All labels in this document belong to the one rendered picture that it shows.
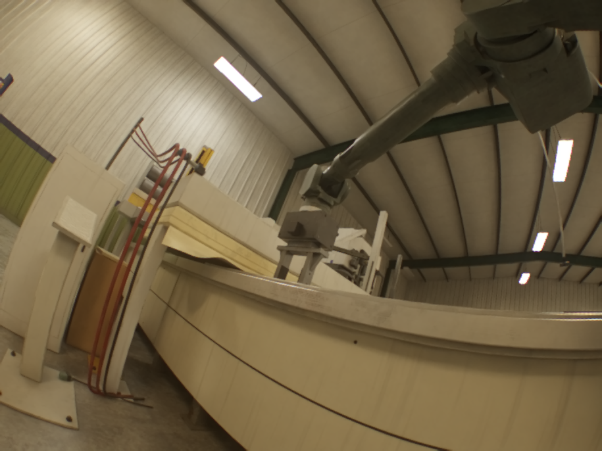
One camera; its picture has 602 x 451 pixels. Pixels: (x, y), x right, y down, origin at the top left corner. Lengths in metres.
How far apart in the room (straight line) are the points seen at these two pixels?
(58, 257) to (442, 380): 1.24
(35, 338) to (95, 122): 4.97
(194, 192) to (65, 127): 4.79
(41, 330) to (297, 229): 1.16
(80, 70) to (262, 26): 3.97
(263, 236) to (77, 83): 5.46
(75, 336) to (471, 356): 1.84
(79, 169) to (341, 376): 1.46
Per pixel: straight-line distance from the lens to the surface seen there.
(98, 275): 1.68
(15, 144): 5.90
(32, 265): 1.53
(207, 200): 1.24
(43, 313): 1.17
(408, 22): 5.36
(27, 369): 1.29
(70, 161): 1.52
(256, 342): 0.88
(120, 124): 5.77
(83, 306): 1.72
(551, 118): 0.98
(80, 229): 1.09
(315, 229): 1.02
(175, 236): 1.15
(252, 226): 1.38
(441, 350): 0.60
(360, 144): 1.06
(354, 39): 5.48
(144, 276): 1.26
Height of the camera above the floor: 0.74
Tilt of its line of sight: 21 degrees up
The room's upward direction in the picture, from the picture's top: 20 degrees clockwise
